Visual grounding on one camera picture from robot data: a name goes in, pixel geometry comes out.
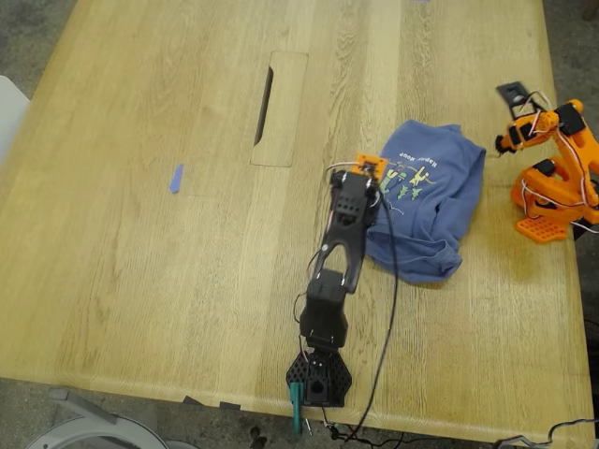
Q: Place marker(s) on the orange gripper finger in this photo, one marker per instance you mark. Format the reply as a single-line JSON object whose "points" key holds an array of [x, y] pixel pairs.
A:
{"points": [[501, 140]]}

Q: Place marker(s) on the blue printed T-shirt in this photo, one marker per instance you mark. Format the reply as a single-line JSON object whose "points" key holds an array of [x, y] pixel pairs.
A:
{"points": [[430, 210]]}

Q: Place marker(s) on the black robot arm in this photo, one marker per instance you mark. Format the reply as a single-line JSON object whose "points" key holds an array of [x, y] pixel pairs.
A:
{"points": [[339, 262]]}

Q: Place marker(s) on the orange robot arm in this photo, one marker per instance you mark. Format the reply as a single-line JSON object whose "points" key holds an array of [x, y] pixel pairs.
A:
{"points": [[557, 178]]}

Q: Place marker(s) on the short blue tape piece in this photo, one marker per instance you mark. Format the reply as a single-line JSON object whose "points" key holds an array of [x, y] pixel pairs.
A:
{"points": [[176, 180]]}

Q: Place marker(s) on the wrist camera in black mount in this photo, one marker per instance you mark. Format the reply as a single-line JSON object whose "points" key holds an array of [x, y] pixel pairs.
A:
{"points": [[515, 96]]}

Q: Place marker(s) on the wrist camera in orange mount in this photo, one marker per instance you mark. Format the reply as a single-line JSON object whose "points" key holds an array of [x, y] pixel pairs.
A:
{"points": [[369, 164]]}

